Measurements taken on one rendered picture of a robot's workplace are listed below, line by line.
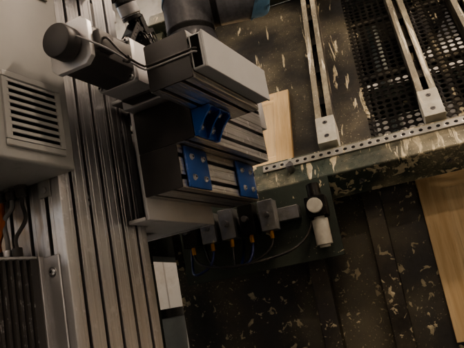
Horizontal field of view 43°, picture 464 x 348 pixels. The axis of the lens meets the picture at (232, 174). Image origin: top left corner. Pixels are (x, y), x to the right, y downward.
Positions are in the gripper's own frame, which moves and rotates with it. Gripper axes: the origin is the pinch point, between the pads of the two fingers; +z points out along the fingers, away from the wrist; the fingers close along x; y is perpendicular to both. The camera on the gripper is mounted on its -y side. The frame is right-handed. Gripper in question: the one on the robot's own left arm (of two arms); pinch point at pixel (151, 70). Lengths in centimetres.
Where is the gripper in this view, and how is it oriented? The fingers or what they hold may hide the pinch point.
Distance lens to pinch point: 215.4
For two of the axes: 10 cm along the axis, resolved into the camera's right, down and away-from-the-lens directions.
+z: 3.8, 9.0, 2.2
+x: -8.6, 2.6, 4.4
